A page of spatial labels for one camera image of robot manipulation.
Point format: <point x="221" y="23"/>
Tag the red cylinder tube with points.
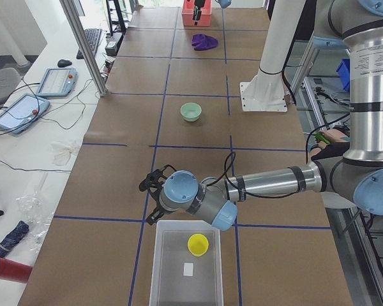
<point x="14" y="271"/>

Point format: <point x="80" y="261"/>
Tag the white label card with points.
<point x="188" y="269"/>

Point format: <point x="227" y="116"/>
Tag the green handled tool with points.
<point x="319" y="137"/>

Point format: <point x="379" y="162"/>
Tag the yellow plastic cup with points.
<point x="198" y="244"/>

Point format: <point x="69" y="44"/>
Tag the purple microfiber cloth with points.
<point x="202" y="42"/>

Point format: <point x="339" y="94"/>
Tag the teach pendant tablet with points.
<point x="19" y="116"/>
<point x="57" y="82"/>

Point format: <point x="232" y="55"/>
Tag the blue parts bin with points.
<point x="343" y="71"/>

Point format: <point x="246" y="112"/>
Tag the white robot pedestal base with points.
<point x="265" y="92"/>

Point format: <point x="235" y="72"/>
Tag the mint green bowl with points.
<point x="191" y="112"/>

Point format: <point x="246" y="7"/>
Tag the teach pendant tablet far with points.
<point x="57" y="82"/>

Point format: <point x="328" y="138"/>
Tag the pink plastic bin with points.
<point x="187" y="14"/>

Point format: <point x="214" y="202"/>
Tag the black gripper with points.
<point x="197" y="4"/>
<point x="155" y="214"/>

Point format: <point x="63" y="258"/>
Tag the aluminium frame post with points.
<point x="73" y="19"/>

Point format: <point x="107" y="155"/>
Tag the teach pendant tablet near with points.
<point x="19" y="116"/>

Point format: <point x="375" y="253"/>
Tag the folded dark blue umbrella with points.
<point x="12" y="239"/>

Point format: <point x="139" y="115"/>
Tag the black computer mouse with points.
<point x="62" y="63"/>

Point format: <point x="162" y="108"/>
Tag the crumpled clear plastic wrap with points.
<point x="36" y="215"/>

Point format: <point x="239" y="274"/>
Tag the clear plastic storage box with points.
<point x="179" y="277"/>

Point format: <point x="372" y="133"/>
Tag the black keyboard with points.
<point x="93" y="36"/>

